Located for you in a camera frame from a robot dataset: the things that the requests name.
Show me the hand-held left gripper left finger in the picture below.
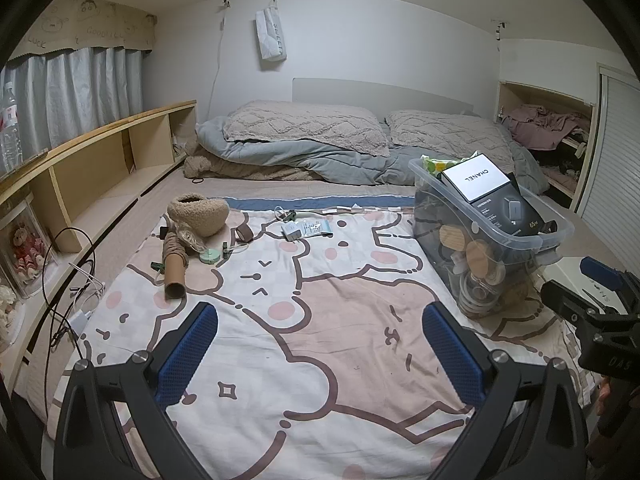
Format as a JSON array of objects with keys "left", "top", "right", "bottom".
[{"left": 52, "top": 301, "right": 221, "bottom": 480}]

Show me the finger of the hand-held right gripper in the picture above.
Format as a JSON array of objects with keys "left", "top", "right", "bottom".
[
  {"left": 541, "top": 280, "right": 601, "bottom": 325},
  {"left": 580, "top": 256, "right": 626, "bottom": 293}
]

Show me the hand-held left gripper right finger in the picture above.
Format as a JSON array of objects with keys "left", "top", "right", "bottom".
[{"left": 421, "top": 301, "right": 589, "bottom": 480}]

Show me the clear plastic storage box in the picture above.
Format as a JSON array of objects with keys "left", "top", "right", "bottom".
[{"left": 407, "top": 152, "right": 576, "bottom": 318}]

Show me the clear bag of twine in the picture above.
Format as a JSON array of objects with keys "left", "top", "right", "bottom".
[{"left": 175, "top": 227, "right": 207, "bottom": 254}]

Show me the silver foil packet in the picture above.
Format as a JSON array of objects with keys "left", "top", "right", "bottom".
[{"left": 299, "top": 219, "right": 333, "bottom": 238}]

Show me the cardboard tube with twine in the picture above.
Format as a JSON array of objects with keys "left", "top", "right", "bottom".
[{"left": 161, "top": 232, "right": 193, "bottom": 300}]

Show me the round wooden disc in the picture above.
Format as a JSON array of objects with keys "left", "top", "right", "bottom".
[
  {"left": 465, "top": 240, "right": 501, "bottom": 276},
  {"left": 439, "top": 224, "right": 469, "bottom": 256}
]

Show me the black product box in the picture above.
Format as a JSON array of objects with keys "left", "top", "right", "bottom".
[{"left": 472, "top": 172, "right": 544, "bottom": 237}]

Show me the white slatted door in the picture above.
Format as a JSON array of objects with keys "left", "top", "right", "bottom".
[{"left": 572, "top": 62, "right": 640, "bottom": 241}]

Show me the printed cartoon blanket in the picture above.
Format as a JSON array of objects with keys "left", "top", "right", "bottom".
[{"left": 50, "top": 200, "right": 601, "bottom": 480}]

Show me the beige fuzzy slipper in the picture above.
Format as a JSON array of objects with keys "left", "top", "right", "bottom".
[{"left": 166, "top": 194, "right": 230, "bottom": 238}]

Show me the white flat box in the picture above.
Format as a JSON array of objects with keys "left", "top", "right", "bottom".
[{"left": 441, "top": 151, "right": 511, "bottom": 204}]

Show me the pile of pink clothes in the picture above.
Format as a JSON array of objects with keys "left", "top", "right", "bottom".
[{"left": 502, "top": 104, "right": 593, "bottom": 150}]

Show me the beige fuzzy blanket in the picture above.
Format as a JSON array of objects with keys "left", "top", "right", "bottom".
[{"left": 182, "top": 147, "right": 326, "bottom": 182}]

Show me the green snack packet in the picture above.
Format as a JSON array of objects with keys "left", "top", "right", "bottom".
[{"left": 420, "top": 156, "right": 468, "bottom": 174}]

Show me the plush toy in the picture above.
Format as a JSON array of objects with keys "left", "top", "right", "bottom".
[{"left": 10, "top": 225, "right": 48, "bottom": 281}]

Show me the clear display box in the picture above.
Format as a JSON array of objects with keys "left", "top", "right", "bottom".
[{"left": 0, "top": 195, "right": 57, "bottom": 301}]

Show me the beige textured pillow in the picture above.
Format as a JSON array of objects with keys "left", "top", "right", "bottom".
[
  {"left": 222, "top": 100, "right": 391, "bottom": 157},
  {"left": 385, "top": 109, "right": 516, "bottom": 173}
]

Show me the wooden bedside shelf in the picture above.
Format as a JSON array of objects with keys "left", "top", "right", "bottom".
[{"left": 0, "top": 100, "right": 198, "bottom": 356}]

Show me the grey duvet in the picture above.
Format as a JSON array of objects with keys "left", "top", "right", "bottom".
[{"left": 195, "top": 115, "right": 551, "bottom": 196}]

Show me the grey curtain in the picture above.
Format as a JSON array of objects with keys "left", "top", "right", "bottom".
[{"left": 0, "top": 46, "right": 146, "bottom": 161}]

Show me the clear water bottle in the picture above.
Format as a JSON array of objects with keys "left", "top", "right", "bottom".
[{"left": 0, "top": 81, "right": 23, "bottom": 173}]

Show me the white air conditioner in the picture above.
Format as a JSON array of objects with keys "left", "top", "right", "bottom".
[{"left": 255, "top": 0, "right": 288, "bottom": 72}]

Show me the beige doodled curtain valance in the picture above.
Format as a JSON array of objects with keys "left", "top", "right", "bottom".
[{"left": 7, "top": 0, "right": 157, "bottom": 63}]

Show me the black cable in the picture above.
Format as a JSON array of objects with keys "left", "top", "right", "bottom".
[{"left": 42, "top": 227, "right": 108, "bottom": 361}]

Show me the thin wall cable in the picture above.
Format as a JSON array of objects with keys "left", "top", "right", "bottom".
[{"left": 207, "top": 0, "right": 233, "bottom": 123}]

